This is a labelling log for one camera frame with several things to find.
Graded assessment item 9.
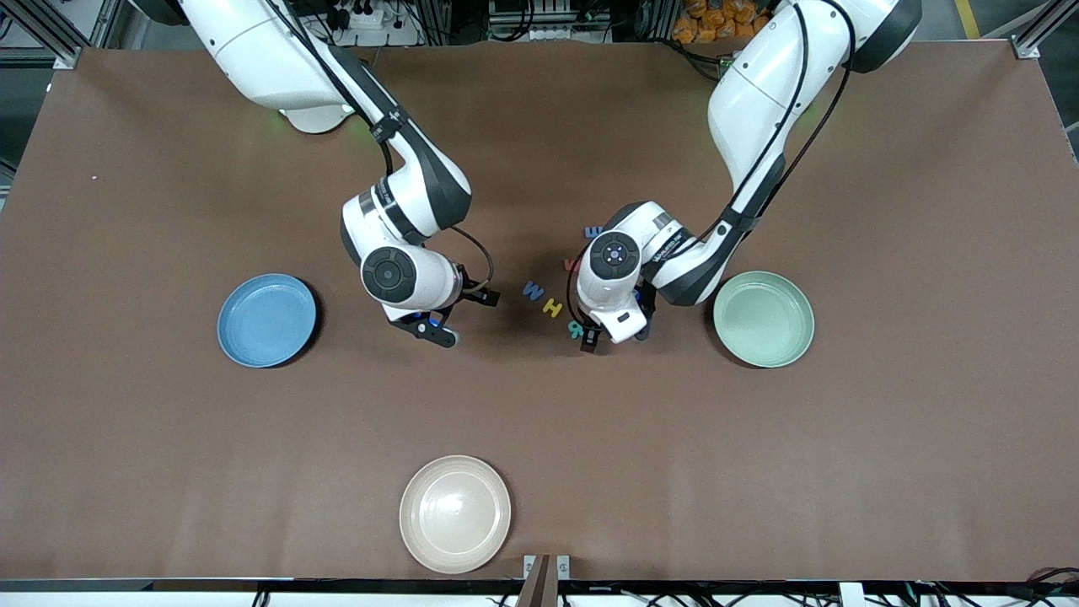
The aluminium frame post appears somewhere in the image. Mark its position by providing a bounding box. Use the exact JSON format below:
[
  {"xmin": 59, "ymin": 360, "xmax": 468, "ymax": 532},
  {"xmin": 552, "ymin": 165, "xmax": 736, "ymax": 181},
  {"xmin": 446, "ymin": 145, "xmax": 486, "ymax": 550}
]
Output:
[
  {"xmin": 0, "ymin": 0, "xmax": 123, "ymax": 68},
  {"xmin": 1012, "ymin": 0, "xmax": 1079, "ymax": 60}
]

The orange snack bag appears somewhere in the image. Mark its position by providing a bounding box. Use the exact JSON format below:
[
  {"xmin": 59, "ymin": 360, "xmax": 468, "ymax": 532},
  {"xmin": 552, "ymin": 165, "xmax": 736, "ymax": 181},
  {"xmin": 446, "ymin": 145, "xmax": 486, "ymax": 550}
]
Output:
[{"xmin": 672, "ymin": 0, "xmax": 781, "ymax": 45}]

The green plate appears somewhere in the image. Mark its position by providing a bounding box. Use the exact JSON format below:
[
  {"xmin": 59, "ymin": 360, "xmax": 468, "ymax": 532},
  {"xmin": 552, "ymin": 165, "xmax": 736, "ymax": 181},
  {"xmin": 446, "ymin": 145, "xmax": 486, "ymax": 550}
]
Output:
[{"xmin": 712, "ymin": 270, "xmax": 816, "ymax": 369}]

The blue plate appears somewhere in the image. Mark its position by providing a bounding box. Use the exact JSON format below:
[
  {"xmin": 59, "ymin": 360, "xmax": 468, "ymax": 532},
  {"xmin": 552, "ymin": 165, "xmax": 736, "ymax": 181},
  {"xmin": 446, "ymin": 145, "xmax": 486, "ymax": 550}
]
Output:
[{"xmin": 217, "ymin": 273, "xmax": 318, "ymax": 369}]

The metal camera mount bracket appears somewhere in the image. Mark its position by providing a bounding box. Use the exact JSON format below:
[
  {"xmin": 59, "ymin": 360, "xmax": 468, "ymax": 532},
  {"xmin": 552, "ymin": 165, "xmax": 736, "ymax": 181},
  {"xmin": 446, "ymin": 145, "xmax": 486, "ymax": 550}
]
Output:
[{"xmin": 523, "ymin": 554, "xmax": 571, "ymax": 607}]

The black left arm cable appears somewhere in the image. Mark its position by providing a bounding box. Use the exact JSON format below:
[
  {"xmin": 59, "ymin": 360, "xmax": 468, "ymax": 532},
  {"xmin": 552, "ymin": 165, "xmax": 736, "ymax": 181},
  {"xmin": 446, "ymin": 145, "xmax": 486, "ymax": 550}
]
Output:
[{"xmin": 566, "ymin": 0, "xmax": 856, "ymax": 331}]

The white power strip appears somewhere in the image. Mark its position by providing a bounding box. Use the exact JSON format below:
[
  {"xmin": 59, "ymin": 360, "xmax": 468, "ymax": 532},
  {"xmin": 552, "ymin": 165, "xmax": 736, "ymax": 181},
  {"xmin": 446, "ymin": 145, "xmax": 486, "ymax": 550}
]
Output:
[{"xmin": 333, "ymin": 0, "xmax": 422, "ymax": 47}]

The beige plate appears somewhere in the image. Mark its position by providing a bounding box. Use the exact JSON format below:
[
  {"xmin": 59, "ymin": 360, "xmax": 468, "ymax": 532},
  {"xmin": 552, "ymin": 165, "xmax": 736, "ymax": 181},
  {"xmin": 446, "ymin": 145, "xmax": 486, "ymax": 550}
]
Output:
[{"xmin": 399, "ymin": 455, "xmax": 513, "ymax": 575}]

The grey metal equipment rack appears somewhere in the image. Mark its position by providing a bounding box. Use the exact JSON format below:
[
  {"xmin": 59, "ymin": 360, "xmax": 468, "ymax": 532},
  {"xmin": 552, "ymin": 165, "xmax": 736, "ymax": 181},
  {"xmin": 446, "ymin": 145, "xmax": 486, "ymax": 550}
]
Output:
[{"xmin": 489, "ymin": 0, "xmax": 609, "ymax": 43}]

